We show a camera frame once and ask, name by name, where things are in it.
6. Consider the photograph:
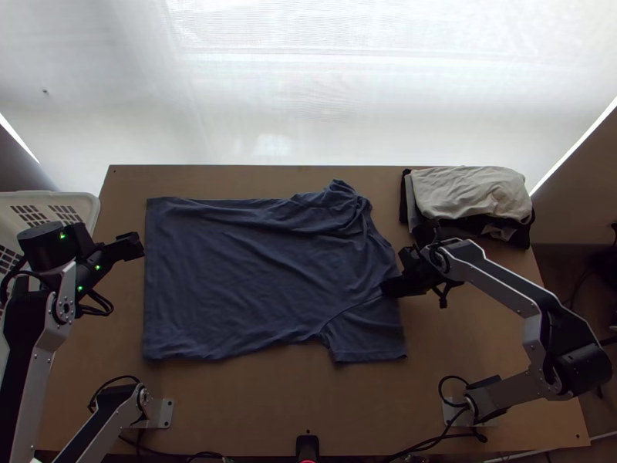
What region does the black cable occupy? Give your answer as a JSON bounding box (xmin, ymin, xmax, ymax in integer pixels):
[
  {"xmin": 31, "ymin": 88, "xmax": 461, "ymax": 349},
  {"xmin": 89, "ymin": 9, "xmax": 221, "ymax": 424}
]
[
  {"xmin": 431, "ymin": 279, "xmax": 459, "ymax": 309},
  {"xmin": 76, "ymin": 288, "xmax": 115, "ymax": 318},
  {"xmin": 437, "ymin": 375, "xmax": 488, "ymax": 442},
  {"xmin": 88, "ymin": 376, "xmax": 141, "ymax": 415}
]

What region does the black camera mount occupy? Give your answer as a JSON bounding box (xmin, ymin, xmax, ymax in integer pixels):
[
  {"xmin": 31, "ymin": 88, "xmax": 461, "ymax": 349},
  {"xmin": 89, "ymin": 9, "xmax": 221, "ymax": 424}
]
[{"xmin": 295, "ymin": 434, "xmax": 320, "ymax": 463}]

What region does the blue t-shirt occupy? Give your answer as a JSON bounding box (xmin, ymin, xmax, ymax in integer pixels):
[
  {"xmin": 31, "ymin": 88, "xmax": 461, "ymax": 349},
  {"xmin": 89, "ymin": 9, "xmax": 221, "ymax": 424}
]
[{"xmin": 140, "ymin": 179, "xmax": 408, "ymax": 365}]

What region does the pile of folded clothes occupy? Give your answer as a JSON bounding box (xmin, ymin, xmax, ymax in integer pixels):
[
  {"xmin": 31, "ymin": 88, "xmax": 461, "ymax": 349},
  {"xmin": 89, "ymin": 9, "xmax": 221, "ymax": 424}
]
[{"xmin": 399, "ymin": 166, "xmax": 536, "ymax": 250}]

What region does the white laundry basket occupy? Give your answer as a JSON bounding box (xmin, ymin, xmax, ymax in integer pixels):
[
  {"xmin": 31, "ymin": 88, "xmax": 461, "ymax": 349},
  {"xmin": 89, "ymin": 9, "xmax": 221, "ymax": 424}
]
[{"xmin": 0, "ymin": 191, "xmax": 101, "ymax": 309}]

